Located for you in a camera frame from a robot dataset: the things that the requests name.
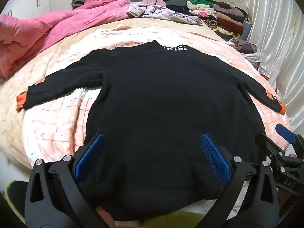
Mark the orange plaid fleece blanket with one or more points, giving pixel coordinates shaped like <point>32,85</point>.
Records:
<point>59,123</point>

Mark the laundry basket with white liner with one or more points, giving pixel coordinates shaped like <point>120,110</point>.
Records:
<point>247,48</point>

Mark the white wardrobe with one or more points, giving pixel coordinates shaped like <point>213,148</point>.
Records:
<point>28,2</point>

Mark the white satin curtain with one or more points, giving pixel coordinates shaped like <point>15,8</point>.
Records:
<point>280,40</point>

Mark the dark striped cloth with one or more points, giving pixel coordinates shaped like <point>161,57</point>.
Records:
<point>79,2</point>

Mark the stack of folded clothes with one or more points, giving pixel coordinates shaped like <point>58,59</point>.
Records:
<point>228,19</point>

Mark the beige bed sheet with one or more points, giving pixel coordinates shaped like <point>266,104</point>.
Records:
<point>11,114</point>

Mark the black sweater with orange cuffs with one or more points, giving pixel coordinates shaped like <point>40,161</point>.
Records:
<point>166,99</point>

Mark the dark navy cloth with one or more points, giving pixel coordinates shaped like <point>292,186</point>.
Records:
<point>178,9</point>

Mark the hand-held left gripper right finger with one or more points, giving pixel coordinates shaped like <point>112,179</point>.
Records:
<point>215,158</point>

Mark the pink quilt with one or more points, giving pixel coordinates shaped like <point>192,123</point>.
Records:
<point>47,28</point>

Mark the dusty pink garment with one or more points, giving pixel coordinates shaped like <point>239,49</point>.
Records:
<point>155,0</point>

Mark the person's right hand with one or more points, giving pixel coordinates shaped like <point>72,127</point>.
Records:
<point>287,203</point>

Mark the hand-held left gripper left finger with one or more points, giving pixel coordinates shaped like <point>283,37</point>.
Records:
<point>89,158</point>

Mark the person's left hand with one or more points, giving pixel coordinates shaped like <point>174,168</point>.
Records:
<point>105,215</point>

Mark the lilac printed pyjamas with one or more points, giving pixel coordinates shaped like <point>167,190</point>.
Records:
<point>163,14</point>

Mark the grey-blue storage box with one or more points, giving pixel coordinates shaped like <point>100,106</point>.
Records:
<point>247,29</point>

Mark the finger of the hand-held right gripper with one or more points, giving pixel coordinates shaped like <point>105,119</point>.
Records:
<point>285,131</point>
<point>266,141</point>

